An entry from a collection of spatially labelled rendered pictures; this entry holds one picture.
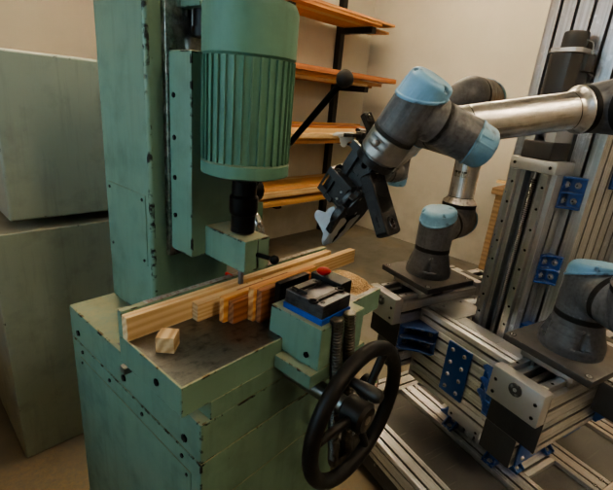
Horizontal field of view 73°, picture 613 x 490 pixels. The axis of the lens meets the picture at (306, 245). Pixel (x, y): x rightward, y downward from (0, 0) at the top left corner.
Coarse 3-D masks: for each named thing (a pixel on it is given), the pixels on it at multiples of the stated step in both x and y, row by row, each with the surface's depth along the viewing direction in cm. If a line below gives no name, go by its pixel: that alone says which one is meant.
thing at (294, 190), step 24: (288, 0) 299; (312, 0) 302; (336, 24) 378; (360, 24) 367; (384, 24) 368; (336, 48) 400; (312, 72) 328; (336, 72) 338; (336, 96) 414; (264, 192) 332; (288, 192) 346; (312, 192) 380
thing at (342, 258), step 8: (328, 256) 118; (336, 256) 118; (344, 256) 121; (352, 256) 125; (304, 264) 110; (320, 264) 113; (328, 264) 116; (336, 264) 119; (344, 264) 123; (280, 272) 104; (256, 280) 98; (232, 288) 93; (208, 296) 89; (216, 296) 89; (200, 304) 85; (208, 304) 87; (216, 304) 88; (200, 312) 86; (208, 312) 87; (216, 312) 89; (200, 320) 86
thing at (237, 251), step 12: (216, 228) 90; (228, 228) 91; (216, 240) 90; (228, 240) 88; (240, 240) 85; (252, 240) 86; (264, 240) 88; (216, 252) 91; (228, 252) 88; (240, 252) 86; (252, 252) 86; (264, 252) 89; (228, 264) 89; (240, 264) 86; (252, 264) 87; (264, 264) 90
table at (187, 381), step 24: (120, 336) 79; (144, 336) 79; (192, 336) 81; (216, 336) 81; (240, 336) 82; (264, 336) 83; (144, 360) 74; (168, 360) 73; (192, 360) 74; (216, 360) 74; (240, 360) 75; (264, 360) 81; (288, 360) 81; (168, 384) 69; (192, 384) 68; (216, 384) 72; (240, 384) 77; (312, 384) 78; (192, 408) 70
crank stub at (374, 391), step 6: (354, 378) 69; (354, 384) 69; (360, 384) 68; (366, 384) 68; (360, 390) 68; (366, 390) 67; (372, 390) 67; (378, 390) 66; (366, 396) 67; (372, 396) 66; (378, 396) 66; (378, 402) 66
